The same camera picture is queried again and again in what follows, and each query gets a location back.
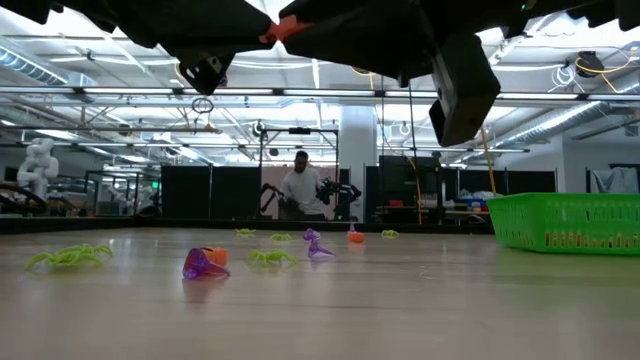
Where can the black camera gantry frame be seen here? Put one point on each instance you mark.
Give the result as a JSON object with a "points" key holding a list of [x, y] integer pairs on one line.
{"points": [[299, 131]]}

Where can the green plastic basket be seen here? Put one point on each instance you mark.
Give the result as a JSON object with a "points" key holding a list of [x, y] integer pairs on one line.
{"points": [[565, 225]]}

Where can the black equipment rack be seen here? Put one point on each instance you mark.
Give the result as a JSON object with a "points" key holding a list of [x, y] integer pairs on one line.
{"points": [[407, 180]]}

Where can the green plastic spider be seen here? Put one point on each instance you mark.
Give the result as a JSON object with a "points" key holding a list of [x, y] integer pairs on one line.
{"points": [[97, 251], [40, 260], [245, 232], [271, 257], [280, 237], [390, 233], [70, 257]]}

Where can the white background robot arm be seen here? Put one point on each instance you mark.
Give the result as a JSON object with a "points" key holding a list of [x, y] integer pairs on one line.
{"points": [[37, 167]]}

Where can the long ceiling light strip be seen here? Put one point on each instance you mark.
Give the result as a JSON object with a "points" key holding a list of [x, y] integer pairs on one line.
{"points": [[325, 92]]}

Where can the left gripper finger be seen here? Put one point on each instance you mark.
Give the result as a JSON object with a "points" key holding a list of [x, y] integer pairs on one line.
{"points": [[250, 25]]}

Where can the person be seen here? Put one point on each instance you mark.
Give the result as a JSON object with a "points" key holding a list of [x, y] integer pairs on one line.
{"points": [[301, 187]]}

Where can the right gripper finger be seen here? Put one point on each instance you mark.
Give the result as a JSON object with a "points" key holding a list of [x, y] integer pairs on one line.
{"points": [[360, 35]]}

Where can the black background robot arm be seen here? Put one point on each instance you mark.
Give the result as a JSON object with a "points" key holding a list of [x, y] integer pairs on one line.
{"points": [[272, 192], [342, 192]]}

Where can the grey hanging cloth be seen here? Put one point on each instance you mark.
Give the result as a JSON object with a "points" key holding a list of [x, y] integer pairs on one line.
{"points": [[617, 180]]}

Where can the black partition panel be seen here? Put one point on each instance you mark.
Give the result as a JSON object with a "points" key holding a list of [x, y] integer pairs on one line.
{"points": [[236, 192], [525, 181], [185, 192]]}

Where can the silver ventilation duct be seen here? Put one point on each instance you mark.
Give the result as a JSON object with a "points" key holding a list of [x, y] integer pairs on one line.
{"points": [[550, 122]]}

